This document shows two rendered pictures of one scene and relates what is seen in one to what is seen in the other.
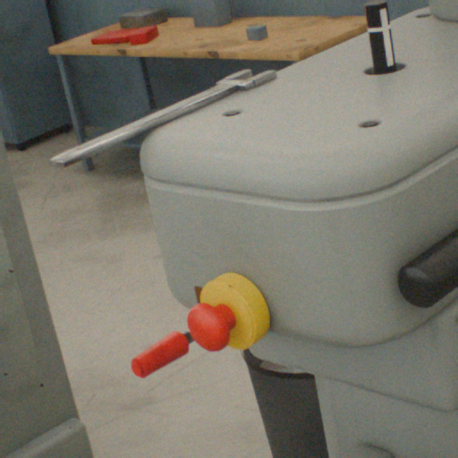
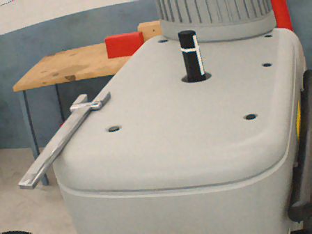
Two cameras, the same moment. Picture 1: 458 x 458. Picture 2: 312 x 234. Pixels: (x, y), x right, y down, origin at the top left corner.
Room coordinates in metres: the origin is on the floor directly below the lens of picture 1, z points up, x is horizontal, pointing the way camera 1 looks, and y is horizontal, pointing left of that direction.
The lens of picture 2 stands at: (0.27, 0.28, 2.15)
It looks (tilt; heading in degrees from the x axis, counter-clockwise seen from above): 20 degrees down; 330
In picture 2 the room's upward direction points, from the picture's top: 12 degrees counter-clockwise
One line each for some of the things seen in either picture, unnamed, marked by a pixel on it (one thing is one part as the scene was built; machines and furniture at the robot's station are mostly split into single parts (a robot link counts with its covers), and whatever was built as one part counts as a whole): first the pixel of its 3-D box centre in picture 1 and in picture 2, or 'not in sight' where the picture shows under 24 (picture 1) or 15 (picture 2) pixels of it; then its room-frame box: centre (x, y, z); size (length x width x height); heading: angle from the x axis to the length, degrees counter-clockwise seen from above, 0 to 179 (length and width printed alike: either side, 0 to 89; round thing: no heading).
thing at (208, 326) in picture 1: (214, 324); not in sight; (0.77, 0.03, 1.76); 0.04 x 0.03 x 0.04; 42
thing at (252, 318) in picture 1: (234, 310); not in sight; (0.78, 0.01, 1.76); 0.06 x 0.02 x 0.06; 42
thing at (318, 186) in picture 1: (406, 148); (209, 134); (0.95, -0.17, 1.81); 0.47 x 0.26 x 0.16; 132
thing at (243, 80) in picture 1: (166, 114); (60, 138); (0.91, 0.03, 1.89); 0.24 x 0.04 x 0.01; 132
